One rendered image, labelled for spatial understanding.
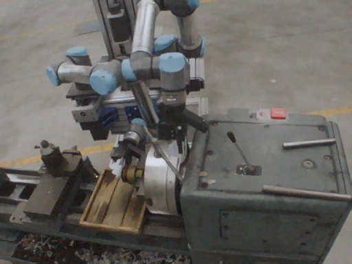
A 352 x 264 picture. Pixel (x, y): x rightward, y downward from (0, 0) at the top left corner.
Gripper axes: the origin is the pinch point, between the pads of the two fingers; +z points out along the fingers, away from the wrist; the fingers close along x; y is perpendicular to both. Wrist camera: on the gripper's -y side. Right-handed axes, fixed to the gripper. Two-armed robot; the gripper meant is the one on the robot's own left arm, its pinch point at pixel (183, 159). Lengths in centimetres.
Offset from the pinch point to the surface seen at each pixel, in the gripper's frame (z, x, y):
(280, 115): -6.1, -31.0, -33.7
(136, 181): 17.9, -11.0, 23.4
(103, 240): 59, -15, 49
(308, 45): 9, -376, -99
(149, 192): 16.1, -1.8, 14.6
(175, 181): 11.6, -3.4, 4.4
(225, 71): 34, -303, 13
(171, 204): 21.0, -1.9, 6.3
